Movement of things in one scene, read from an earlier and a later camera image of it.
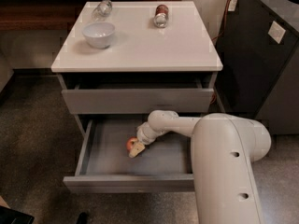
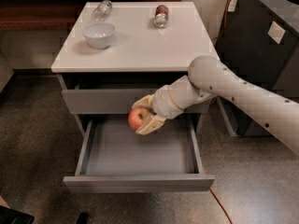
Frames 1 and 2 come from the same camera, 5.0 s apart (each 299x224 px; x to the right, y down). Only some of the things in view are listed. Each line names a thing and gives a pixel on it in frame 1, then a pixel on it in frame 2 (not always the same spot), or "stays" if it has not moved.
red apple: [130, 143] -> [137, 117]
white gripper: [143, 134] -> [162, 104]
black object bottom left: [10, 216] stays
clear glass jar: [103, 9] stays
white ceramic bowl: [98, 35] stays
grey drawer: [105, 166] stays
